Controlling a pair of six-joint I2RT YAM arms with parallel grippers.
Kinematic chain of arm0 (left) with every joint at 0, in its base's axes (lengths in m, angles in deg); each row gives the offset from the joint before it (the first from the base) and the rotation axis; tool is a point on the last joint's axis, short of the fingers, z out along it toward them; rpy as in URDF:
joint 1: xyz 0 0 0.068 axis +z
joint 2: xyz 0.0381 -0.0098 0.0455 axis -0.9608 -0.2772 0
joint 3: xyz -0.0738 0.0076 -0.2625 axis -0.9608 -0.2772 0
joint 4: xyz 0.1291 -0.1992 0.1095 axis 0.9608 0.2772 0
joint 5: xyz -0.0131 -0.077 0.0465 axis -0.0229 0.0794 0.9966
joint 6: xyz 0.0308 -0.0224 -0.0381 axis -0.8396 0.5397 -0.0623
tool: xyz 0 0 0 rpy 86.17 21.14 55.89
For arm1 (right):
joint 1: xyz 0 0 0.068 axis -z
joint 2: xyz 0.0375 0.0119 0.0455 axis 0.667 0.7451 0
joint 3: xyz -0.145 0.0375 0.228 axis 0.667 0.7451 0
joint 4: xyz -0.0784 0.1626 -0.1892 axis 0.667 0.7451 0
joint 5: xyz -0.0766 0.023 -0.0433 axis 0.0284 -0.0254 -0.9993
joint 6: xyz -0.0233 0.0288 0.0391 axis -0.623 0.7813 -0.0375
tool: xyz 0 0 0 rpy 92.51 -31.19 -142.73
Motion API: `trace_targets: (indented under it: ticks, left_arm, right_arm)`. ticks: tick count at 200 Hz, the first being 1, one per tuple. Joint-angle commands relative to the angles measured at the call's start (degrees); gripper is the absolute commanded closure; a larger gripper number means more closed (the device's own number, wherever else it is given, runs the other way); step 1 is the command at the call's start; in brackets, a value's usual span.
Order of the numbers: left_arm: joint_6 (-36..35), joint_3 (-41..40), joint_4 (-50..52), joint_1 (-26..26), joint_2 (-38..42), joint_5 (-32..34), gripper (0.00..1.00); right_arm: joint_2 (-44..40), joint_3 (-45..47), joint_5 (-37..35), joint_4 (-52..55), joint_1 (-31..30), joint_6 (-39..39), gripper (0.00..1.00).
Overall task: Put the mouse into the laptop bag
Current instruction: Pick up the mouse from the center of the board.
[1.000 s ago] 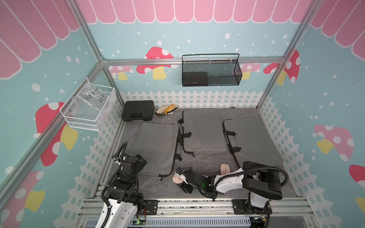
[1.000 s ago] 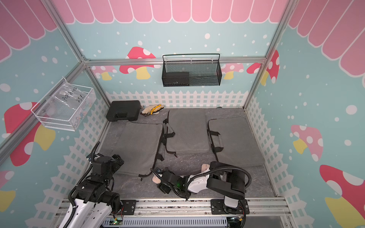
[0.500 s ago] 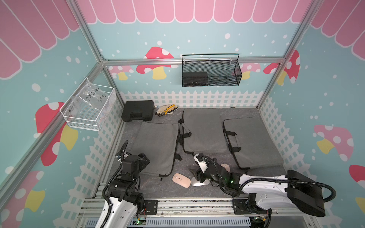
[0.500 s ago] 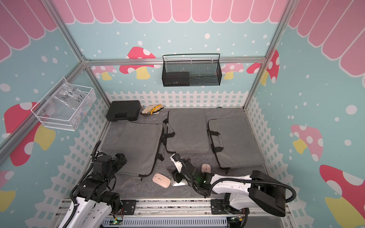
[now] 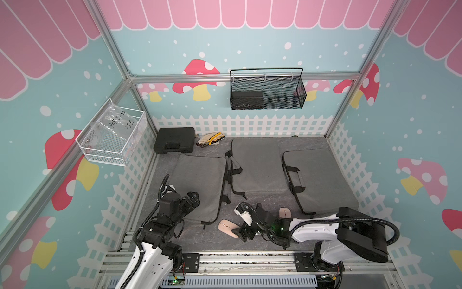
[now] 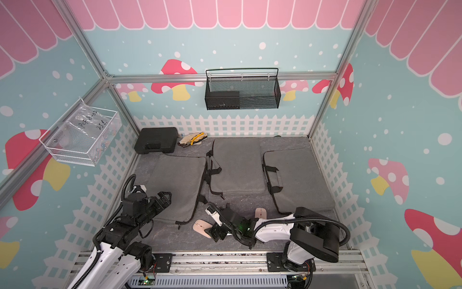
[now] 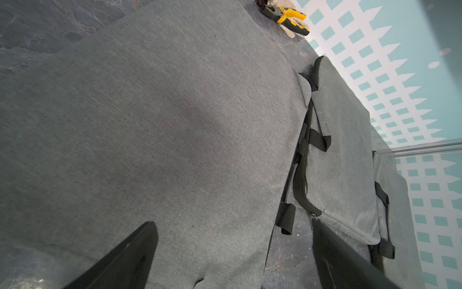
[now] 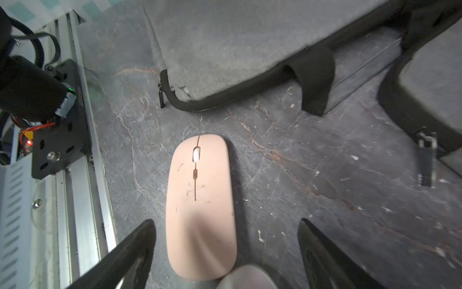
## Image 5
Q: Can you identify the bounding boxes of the pink computer mouse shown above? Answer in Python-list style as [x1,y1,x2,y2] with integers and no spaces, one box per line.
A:
[218,219,240,239]

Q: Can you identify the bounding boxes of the clear plastic bag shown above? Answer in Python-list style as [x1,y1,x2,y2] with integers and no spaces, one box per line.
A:
[83,104,138,161]

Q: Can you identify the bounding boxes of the black wire mesh basket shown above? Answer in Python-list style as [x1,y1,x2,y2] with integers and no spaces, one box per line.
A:
[229,67,308,110]

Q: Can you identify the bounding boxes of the white wire basket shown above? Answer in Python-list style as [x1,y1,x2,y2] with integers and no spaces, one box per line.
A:
[75,98,148,166]

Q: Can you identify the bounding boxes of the black plastic tool case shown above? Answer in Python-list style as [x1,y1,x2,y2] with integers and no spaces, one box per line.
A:
[154,127,196,154]

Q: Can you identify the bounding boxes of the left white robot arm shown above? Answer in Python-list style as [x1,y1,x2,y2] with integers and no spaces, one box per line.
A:
[116,175,200,289]

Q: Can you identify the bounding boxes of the black box in basket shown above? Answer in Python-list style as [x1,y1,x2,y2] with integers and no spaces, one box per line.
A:
[231,91,264,110]

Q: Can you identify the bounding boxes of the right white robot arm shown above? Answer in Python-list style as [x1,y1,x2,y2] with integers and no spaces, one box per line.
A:
[219,202,400,273]

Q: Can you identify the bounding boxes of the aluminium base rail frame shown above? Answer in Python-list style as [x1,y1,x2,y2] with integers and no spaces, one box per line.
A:
[94,230,409,289]

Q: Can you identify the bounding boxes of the grey laptop bag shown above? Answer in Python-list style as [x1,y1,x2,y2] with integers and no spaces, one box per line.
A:
[225,137,288,198]
[170,154,230,225]
[282,149,359,215]

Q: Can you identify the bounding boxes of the silver computer mouse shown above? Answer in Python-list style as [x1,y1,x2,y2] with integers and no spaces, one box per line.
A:
[279,208,292,219]

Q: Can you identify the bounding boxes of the yellow black pliers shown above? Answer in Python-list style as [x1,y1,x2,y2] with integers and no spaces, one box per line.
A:
[208,132,225,145]

